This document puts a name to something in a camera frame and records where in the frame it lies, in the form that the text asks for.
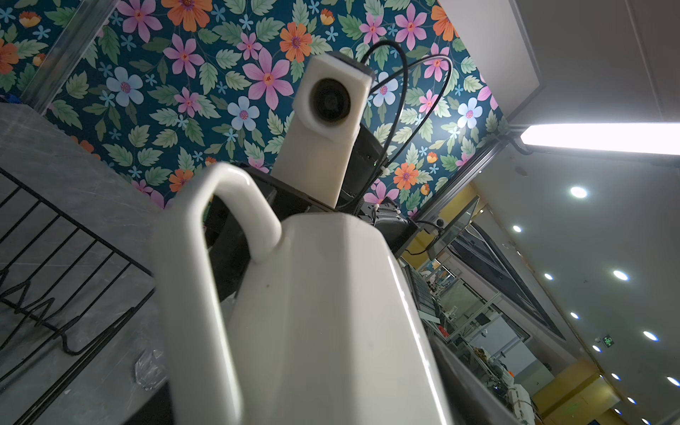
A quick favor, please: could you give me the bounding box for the clear glass cup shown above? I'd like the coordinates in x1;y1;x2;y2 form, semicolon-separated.
134;349;168;391

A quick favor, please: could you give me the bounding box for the black wire dish rack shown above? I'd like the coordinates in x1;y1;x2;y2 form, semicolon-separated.
1;171;153;424

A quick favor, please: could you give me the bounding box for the cream white mug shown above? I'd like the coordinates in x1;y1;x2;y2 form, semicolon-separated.
151;163;453;424

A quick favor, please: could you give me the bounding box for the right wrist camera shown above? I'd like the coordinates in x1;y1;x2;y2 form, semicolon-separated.
271;52;375;207

